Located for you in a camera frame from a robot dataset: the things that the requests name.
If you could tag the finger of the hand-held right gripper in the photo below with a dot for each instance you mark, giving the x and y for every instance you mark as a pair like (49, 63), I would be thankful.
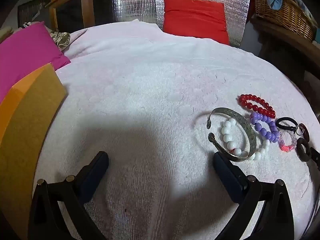
(315, 156)

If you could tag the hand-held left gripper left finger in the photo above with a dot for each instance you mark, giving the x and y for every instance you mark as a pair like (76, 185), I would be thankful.
(93, 177)

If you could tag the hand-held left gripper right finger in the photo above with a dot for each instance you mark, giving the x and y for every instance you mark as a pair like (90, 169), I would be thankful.
(226, 177)

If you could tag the silver cuff bangle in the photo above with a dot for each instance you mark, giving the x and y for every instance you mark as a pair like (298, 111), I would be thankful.
(251, 137)

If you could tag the orange cardboard box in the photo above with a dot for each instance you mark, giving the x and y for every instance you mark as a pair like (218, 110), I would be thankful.
(25, 130)

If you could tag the white terry towel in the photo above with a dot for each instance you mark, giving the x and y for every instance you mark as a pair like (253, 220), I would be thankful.
(150, 92)

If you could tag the dark wooden bench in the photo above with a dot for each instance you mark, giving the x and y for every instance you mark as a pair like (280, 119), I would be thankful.
(287, 42)

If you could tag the patterned crumpled cloth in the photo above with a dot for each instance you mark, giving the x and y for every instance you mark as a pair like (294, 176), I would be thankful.
(61, 40)

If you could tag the magenta cushion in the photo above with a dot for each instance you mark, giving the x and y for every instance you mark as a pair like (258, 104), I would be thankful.
(25, 52)

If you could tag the wicker basket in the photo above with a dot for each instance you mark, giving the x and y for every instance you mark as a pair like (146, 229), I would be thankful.
(287, 15)

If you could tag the red cushion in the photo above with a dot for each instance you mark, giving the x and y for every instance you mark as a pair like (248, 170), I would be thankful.
(195, 20)

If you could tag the dark woven storage box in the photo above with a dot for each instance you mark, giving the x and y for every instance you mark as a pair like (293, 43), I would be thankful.
(32, 8)

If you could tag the silver foil insulation sheet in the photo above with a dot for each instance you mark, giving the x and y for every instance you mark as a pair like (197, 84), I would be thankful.
(135, 0)

